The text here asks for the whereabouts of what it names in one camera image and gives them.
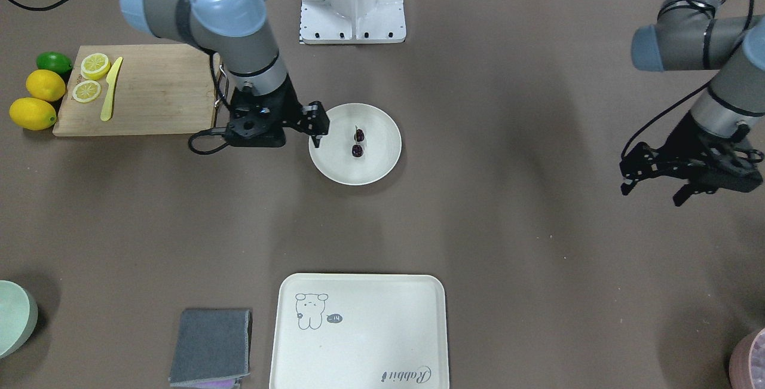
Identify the yellow plastic knife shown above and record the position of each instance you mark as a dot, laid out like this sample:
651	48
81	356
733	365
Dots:
106	112

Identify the yellow lemon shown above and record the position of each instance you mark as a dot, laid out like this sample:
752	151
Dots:
45	85
32	113

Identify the bamboo cutting board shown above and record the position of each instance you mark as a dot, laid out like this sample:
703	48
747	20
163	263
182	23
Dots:
161	89

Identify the beige plate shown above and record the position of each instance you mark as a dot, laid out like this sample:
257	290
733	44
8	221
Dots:
382	146

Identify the grey folded cloth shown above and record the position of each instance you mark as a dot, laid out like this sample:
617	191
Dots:
212	349

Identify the green lime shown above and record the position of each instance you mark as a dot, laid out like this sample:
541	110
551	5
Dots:
54	61

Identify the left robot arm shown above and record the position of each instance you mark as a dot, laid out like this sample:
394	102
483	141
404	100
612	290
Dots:
720	35

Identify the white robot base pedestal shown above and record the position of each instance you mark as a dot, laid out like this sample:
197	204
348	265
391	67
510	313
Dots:
352	22

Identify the mint green bowl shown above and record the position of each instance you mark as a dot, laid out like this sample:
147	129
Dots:
19	314

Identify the pink bowl with ice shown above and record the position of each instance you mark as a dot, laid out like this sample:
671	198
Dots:
746	365

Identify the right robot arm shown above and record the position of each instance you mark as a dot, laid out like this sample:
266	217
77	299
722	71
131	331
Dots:
235	30

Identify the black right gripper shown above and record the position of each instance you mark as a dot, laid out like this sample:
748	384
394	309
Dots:
289	107

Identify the cream rabbit tray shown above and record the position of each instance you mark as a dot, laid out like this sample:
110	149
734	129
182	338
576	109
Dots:
360	331

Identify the lemon slice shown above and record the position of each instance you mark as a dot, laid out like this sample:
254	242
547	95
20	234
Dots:
86	91
95	66

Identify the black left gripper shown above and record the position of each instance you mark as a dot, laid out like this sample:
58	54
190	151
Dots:
687	141

